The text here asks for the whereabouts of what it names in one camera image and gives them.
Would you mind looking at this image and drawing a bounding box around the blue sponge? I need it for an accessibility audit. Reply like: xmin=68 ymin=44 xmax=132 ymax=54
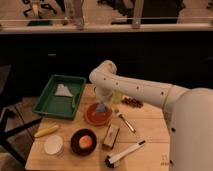
xmin=96 ymin=102 xmax=107 ymax=112

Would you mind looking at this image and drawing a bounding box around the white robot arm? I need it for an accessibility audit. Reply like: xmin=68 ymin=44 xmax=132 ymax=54
xmin=89 ymin=60 xmax=213 ymax=171

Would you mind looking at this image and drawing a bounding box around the red bowl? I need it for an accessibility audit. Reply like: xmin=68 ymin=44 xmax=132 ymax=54
xmin=84 ymin=103 xmax=112 ymax=126

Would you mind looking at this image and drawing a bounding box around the dark bowl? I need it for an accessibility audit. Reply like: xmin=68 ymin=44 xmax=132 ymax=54
xmin=70 ymin=129 xmax=97 ymax=156

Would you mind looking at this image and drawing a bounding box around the green plastic cup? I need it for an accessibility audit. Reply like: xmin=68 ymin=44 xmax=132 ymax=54
xmin=113 ymin=92 xmax=123 ymax=104

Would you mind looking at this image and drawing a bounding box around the silver fork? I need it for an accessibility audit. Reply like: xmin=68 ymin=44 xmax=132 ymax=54
xmin=114 ymin=109 xmax=136 ymax=133

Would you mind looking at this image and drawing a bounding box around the bunch of red grapes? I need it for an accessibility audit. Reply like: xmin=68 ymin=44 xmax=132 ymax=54
xmin=122 ymin=97 xmax=143 ymax=108

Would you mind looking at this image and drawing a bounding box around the white cloth in tray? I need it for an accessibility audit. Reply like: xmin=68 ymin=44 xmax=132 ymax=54
xmin=55 ymin=84 xmax=72 ymax=97

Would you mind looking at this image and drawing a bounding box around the small brown box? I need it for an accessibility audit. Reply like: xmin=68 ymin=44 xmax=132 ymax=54
xmin=102 ymin=124 xmax=120 ymax=149

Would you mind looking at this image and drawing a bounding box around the orange fruit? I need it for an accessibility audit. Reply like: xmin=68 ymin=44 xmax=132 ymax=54
xmin=79 ymin=135 xmax=92 ymax=149

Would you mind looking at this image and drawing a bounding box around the green plastic tray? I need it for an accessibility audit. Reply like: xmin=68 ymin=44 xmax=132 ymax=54
xmin=33 ymin=75 xmax=86 ymax=120

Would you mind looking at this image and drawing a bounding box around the white dish brush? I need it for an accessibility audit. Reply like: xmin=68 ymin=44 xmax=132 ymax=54
xmin=104 ymin=140 xmax=146 ymax=168

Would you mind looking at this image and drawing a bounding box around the white lidded container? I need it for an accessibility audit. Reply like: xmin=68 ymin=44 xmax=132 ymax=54
xmin=44 ymin=135 xmax=63 ymax=155

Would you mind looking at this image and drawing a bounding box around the black chair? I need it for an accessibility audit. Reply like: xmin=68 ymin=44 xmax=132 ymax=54
xmin=0 ymin=64 xmax=43 ymax=166

